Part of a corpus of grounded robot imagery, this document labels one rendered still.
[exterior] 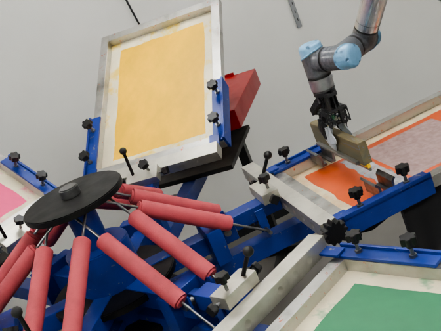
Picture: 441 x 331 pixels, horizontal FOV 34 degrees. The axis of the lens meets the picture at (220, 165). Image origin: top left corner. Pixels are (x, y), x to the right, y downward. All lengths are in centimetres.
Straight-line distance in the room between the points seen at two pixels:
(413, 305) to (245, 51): 281
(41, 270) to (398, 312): 95
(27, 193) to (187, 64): 84
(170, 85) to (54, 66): 124
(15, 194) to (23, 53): 131
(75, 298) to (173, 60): 145
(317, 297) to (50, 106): 259
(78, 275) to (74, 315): 11
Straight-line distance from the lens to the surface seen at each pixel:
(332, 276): 190
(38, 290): 202
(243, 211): 227
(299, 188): 241
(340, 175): 250
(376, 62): 469
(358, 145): 220
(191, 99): 290
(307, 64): 224
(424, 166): 238
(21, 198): 293
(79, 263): 197
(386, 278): 187
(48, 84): 412
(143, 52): 322
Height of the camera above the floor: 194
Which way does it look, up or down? 19 degrees down
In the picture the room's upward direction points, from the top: 22 degrees counter-clockwise
